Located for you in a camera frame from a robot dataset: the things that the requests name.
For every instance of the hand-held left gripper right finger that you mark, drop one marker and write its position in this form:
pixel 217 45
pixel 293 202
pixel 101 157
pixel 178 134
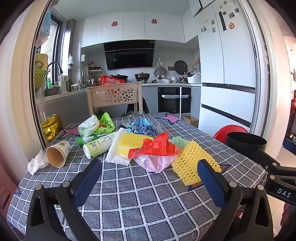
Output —
pixel 209 185

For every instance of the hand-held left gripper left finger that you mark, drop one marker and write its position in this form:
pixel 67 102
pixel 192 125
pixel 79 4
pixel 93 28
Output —
pixel 89 183

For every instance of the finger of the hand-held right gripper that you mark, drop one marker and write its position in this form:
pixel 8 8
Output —
pixel 275 165

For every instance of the yellow foam fruit net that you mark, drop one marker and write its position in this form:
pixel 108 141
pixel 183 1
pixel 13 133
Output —
pixel 192 160

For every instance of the large green capped bottle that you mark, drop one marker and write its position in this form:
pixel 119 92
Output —
pixel 99 146

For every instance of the red bin with black liner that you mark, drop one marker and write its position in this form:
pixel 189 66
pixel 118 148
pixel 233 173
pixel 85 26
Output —
pixel 245 140

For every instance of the white paper cup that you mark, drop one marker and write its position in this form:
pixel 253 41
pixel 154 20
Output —
pixel 59 155

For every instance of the small green capped tube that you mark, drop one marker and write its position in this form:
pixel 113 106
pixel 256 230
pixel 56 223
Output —
pixel 81 140

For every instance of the yellow green sponge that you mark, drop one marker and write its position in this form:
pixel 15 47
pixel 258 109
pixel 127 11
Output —
pixel 130 143

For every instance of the blue plastic bag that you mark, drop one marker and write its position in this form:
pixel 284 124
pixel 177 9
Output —
pixel 143 127

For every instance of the white foam sheet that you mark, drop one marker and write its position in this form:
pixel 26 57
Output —
pixel 115 153

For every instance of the grey checked tablecloth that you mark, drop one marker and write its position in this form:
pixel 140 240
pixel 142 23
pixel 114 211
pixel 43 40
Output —
pixel 138 199

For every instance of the green foam fruit net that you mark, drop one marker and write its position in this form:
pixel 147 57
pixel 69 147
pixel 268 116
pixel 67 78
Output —
pixel 179 141

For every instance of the crumpled white tissue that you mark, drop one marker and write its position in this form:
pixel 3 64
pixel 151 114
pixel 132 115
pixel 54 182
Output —
pixel 37 163

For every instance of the white green plastic bag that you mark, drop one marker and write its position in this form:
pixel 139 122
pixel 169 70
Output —
pixel 89 126

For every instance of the pink plastic bag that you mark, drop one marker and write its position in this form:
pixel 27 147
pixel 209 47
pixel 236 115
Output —
pixel 155 163

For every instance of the green snack bag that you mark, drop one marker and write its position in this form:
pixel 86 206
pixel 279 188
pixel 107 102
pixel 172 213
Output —
pixel 106 125

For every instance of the red dotted wrapper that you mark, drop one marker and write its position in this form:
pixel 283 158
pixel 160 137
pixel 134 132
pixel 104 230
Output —
pixel 157 147

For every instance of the gold foil bag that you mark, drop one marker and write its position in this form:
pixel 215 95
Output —
pixel 52 127

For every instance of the cardboard box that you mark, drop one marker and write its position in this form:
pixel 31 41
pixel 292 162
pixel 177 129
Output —
pixel 191 121

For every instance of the white perforated side table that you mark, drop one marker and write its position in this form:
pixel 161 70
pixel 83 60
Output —
pixel 115 93

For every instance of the black built-in oven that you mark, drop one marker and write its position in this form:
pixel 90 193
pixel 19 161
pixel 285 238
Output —
pixel 172 99

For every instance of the black cloth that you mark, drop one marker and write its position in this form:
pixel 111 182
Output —
pixel 145 105

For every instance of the red plastic basket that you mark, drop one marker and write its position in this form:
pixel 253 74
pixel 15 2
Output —
pixel 111 80

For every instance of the white refrigerator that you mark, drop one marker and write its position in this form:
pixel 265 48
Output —
pixel 226 69

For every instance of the white rice cooker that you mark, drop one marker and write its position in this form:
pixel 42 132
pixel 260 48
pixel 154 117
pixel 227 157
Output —
pixel 194 78

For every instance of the black wok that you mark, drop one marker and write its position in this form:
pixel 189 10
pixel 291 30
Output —
pixel 119 76

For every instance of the green colander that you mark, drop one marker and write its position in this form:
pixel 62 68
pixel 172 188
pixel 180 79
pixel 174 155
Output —
pixel 39 78

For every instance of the dark clay pot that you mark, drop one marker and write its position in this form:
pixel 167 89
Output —
pixel 142 76

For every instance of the grey round steamer rack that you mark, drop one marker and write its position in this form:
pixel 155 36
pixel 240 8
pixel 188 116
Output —
pixel 160 73

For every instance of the black faucet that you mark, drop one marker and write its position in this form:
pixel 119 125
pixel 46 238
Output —
pixel 55 63

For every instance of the pale yellow jug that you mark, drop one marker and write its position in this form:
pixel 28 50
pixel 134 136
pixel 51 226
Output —
pixel 41 60

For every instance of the black range hood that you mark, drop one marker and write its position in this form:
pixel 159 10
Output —
pixel 129 55

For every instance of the red paper decal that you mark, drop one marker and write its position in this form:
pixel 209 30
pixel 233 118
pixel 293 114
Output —
pixel 113 23
pixel 153 21

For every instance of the grey sliding door frame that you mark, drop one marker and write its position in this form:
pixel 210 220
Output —
pixel 261 69

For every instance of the dark round wall tray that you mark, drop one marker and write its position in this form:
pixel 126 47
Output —
pixel 181 67

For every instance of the white wall cabinets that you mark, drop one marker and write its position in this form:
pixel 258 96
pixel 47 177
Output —
pixel 134 25

